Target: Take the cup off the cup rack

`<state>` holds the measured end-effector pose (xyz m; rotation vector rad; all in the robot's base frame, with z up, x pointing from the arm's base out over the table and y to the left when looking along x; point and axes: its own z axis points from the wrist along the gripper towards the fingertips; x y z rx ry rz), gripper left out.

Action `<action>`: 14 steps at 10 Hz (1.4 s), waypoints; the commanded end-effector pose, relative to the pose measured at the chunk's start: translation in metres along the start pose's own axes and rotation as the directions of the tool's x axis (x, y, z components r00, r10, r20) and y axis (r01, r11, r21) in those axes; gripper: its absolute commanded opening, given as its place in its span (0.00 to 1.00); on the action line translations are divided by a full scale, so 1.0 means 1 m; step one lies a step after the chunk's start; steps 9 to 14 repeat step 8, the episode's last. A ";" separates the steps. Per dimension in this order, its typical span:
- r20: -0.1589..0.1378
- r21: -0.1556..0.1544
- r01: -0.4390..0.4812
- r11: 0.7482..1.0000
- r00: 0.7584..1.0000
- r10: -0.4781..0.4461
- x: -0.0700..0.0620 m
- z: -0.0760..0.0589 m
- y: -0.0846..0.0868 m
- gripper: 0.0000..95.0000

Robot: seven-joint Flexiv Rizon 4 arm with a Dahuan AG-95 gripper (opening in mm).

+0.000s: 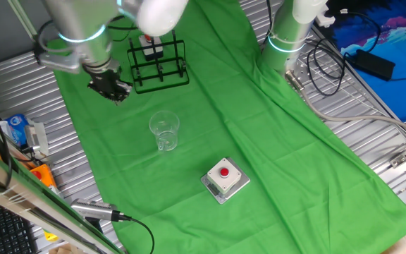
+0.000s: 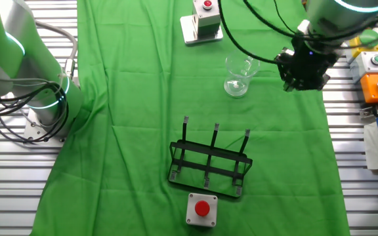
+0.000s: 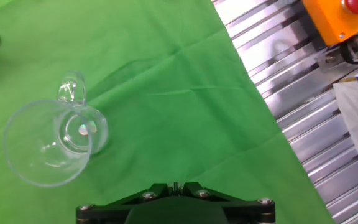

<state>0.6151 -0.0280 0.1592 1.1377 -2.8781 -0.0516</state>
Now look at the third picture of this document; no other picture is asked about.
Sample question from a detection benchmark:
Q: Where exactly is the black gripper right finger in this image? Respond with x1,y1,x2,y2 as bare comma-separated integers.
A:
178,182,276,224

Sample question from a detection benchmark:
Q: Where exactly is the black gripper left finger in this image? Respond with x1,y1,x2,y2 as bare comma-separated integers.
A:
76,182,175,224

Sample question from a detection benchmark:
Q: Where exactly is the clear glass cup with handle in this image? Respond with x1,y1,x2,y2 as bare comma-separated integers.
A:
3,70,109,188

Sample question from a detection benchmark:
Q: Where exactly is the green cloth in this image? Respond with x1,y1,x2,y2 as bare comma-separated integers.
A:
0,0,337,224

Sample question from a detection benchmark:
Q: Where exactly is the white paper sheet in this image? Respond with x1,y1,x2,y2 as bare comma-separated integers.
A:
333,65,358,162

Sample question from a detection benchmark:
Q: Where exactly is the orange box with red button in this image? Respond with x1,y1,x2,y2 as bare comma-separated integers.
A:
301,0,358,47

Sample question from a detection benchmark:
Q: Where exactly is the small silver metal bracket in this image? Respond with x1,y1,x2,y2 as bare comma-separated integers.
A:
317,46,345,74

